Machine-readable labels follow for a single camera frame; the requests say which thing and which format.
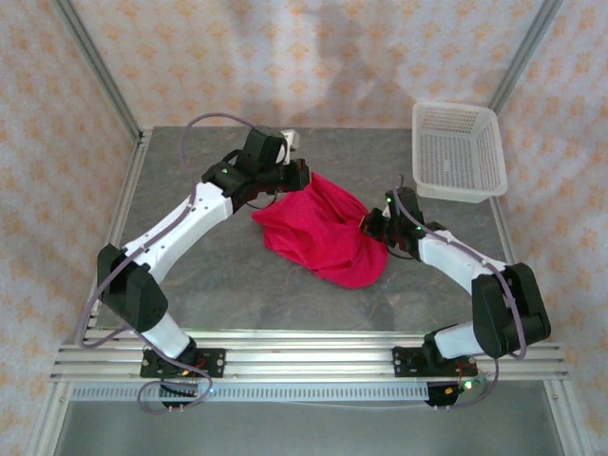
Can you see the white perforated plastic basket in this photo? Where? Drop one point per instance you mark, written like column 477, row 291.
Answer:
column 456, row 152

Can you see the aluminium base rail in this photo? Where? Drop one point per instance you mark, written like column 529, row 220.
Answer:
column 309, row 361

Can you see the patterned white orange fabric backdrop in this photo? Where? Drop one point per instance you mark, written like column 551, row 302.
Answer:
column 285, row 57

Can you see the small black electronics board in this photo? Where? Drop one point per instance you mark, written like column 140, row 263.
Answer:
column 178, row 390
column 444, row 394

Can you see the pink red t-shirt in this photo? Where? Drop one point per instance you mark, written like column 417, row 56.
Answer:
column 323, row 237

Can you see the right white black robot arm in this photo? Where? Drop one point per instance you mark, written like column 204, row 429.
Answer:
column 503, row 309

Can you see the aluminium frame post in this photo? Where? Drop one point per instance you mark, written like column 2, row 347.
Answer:
column 103, row 71
column 527, row 47

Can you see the aluminium table side rail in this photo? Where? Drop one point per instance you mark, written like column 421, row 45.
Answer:
column 499, row 223
column 129, row 180

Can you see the aluminium frame leg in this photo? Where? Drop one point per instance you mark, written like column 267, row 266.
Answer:
column 567, row 418
column 50, row 418

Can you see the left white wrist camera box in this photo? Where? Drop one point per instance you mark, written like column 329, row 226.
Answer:
column 292, row 139

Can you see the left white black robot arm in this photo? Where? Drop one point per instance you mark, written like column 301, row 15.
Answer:
column 190, row 223

